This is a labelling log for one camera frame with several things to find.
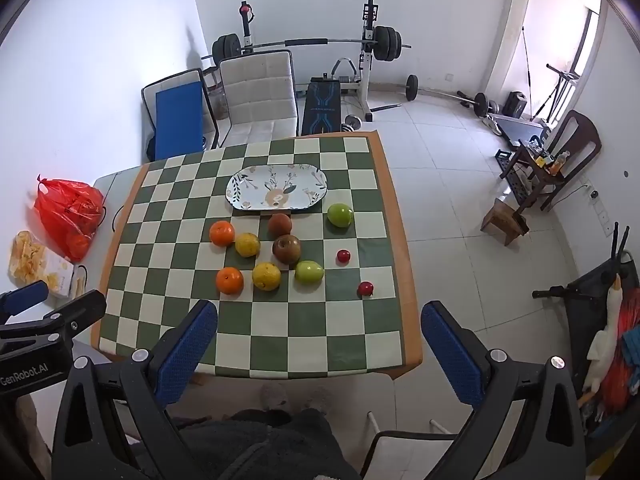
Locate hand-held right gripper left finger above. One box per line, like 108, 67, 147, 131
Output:
52, 300, 218, 480

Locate curved barbell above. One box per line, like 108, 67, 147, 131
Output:
405, 74, 490, 117

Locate small wooden stool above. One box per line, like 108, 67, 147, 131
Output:
481, 197, 531, 247

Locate black scooter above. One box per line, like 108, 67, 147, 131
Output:
532, 257, 640, 461

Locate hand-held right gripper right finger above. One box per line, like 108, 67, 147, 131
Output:
421, 301, 586, 480

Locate green apple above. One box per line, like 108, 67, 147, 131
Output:
327, 203, 355, 229
294, 260, 325, 283

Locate black router antennas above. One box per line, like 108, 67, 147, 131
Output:
611, 221, 632, 267

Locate dark wooden chair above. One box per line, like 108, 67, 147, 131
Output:
500, 110, 602, 221

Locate red plastic bag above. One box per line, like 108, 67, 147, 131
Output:
34, 175, 106, 263

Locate black perforated rail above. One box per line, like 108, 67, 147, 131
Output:
494, 149, 532, 206

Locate person's dark fleece clothing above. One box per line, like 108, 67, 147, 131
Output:
170, 407, 351, 480

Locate black speaker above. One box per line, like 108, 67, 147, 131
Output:
502, 91, 528, 118

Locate orange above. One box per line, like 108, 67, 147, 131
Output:
216, 267, 245, 295
209, 220, 236, 247

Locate white padded chair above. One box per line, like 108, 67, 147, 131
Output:
219, 50, 301, 148

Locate yellow snack bag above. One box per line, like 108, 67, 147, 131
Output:
9, 231, 86, 298

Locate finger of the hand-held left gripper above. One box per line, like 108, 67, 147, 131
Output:
42, 290, 108, 347
0, 280, 49, 322

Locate treadmill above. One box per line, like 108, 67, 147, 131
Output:
492, 62, 581, 150

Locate white plush goose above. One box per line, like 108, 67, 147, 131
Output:
582, 274, 626, 393

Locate dark brown apple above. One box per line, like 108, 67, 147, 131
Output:
272, 234, 302, 265

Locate yellow citrus fruit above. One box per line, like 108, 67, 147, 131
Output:
235, 232, 261, 258
252, 262, 282, 292

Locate green white checkered tablecloth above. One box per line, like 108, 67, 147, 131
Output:
97, 131, 423, 378

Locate reddish brown apple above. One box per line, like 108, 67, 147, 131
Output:
268, 213, 293, 238

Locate floral oval plate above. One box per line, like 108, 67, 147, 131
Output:
226, 165, 329, 212

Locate blue mat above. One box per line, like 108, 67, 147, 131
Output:
155, 81, 205, 161

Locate barbell with black plates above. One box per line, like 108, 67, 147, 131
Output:
211, 25, 413, 64

